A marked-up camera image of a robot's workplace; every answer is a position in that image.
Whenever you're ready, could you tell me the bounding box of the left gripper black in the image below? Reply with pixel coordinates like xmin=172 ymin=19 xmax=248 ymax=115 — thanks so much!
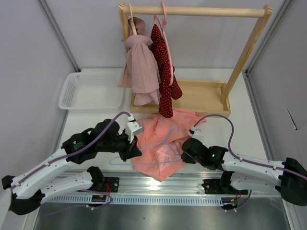
xmin=98 ymin=129 xmax=142 ymax=161

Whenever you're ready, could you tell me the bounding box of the light blue wire hanger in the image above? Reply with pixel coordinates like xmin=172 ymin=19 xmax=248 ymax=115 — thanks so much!
xmin=109 ymin=125 xmax=187 ymax=167

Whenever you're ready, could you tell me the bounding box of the salmon pink skirt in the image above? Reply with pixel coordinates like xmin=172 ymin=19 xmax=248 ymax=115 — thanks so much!
xmin=131 ymin=109 xmax=201 ymax=182

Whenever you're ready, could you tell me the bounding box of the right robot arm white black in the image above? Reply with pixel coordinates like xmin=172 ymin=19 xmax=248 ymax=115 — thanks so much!
xmin=181 ymin=138 xmax=307 ymax=206

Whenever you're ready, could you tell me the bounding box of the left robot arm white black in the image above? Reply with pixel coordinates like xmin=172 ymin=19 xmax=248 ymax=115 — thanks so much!
xmin=0 ymin=119 xmax=143 ymax=216

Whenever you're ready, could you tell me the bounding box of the pink plastic hanger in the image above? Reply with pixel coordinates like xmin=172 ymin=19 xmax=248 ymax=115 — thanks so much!
xmin=153 ymin=1 xmax=174 ymax=86

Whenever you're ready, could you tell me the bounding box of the wooden hanger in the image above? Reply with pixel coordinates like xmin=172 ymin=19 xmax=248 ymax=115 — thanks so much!
xmin=128 ymin=3 xmax=137 ymax=35

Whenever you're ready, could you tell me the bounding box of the wooden clothes rack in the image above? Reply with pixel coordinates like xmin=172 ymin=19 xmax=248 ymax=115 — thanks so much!
xmin=118 ymin=2 xmax=273 ymax=117

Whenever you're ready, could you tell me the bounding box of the dusty pink hanging garment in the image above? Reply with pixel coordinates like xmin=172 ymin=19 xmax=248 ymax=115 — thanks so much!
xmin=118 ymin=17 xmax=161 ymax=106

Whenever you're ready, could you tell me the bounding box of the white plastic basket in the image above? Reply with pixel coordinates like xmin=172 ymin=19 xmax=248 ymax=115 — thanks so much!
xmin=59 ymin=70 xmax=125 ymax=111

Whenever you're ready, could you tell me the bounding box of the red polka dot garment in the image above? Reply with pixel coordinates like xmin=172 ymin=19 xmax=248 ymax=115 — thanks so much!
xmin=151 ymin=24 xmax=183 ymax=118

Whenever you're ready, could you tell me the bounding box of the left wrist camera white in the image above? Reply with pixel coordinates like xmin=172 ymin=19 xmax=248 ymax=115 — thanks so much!
xmin=126 ymin=115 xmax=144 ymax=143

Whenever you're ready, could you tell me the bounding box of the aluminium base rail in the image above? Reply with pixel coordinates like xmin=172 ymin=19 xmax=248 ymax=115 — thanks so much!
xmin=38 ymin=168 xmax=225 ymax=200

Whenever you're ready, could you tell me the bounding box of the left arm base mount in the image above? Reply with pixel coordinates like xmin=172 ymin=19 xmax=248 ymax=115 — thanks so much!
xmin=98 ymin=177 xmax=120 ymax=193

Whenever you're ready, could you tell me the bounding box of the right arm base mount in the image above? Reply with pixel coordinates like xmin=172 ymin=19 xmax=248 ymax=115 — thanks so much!
xmin=201 ymin=179 xmax=239 ymax=195

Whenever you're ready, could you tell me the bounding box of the white slotted cable duct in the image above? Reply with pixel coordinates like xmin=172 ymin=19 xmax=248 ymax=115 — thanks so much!
xmin=48 ymin=194 xmax=223 ymax=207

